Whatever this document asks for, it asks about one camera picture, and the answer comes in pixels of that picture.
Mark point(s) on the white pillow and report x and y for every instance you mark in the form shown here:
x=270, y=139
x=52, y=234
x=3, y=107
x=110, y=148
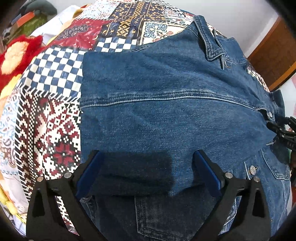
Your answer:
x=53, y=27

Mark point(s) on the wooden door frame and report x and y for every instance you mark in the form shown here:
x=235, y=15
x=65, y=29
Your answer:
x=274, y=57

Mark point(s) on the yellow blanket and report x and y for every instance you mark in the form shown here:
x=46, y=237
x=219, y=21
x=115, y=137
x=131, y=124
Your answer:
x=7, y=202

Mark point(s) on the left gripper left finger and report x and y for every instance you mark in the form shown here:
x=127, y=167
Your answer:
x=44, y=221

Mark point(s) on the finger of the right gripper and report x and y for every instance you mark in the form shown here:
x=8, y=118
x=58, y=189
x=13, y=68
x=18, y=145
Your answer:
x=286, y=137

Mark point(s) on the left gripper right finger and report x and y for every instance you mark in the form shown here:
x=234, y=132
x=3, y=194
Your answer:
x=252, y=220

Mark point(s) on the green storage box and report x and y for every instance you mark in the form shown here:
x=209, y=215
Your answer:
x=29, y=27

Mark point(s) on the blue denim jacket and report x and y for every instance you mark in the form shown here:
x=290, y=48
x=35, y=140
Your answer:
x=149, y=109

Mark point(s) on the clutter pile of clothes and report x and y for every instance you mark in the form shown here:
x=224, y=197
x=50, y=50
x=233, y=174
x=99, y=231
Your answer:
x=17, y=13

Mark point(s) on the red plush toy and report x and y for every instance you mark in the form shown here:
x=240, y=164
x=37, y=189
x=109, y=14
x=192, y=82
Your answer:
x=18, y=56

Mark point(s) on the patchwork patterned bedspread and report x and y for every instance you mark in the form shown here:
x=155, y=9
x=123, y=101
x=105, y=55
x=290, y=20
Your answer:
x=41, y=117

